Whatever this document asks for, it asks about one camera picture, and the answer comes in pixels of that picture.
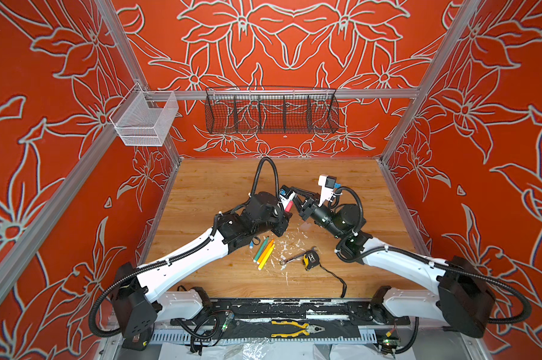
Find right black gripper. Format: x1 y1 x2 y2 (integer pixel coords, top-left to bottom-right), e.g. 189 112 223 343
289 189 347 243

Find yellow marker pen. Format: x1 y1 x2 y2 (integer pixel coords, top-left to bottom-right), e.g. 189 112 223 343
257 245 275 271

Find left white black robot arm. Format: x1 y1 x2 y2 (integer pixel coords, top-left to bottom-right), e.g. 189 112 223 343
88 157 291 339

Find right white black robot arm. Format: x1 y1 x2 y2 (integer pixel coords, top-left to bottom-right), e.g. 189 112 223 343
279 186 532 338

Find orange marker pen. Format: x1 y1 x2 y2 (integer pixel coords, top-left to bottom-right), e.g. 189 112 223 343
257 239 275 265

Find green marker pen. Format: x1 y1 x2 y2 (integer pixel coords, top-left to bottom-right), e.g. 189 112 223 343
254 237 269 264

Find silver wrench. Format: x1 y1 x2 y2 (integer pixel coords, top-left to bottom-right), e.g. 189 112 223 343
280 246 318 266

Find yellow black tape measure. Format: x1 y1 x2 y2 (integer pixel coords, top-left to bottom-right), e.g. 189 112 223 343
302 250 320 271

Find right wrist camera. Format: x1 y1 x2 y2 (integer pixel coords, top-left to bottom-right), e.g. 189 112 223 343
317 175 337 205

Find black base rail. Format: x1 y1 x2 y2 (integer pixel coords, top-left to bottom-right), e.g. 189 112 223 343
169 298 411 327

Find black wire basket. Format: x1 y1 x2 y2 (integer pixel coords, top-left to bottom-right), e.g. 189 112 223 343
205 85 341 135

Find yellow handled pliers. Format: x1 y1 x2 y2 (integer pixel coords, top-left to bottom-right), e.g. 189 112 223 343
270 320 326 338

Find white wire basket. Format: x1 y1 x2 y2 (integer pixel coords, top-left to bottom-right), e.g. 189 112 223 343
109 83 179 147

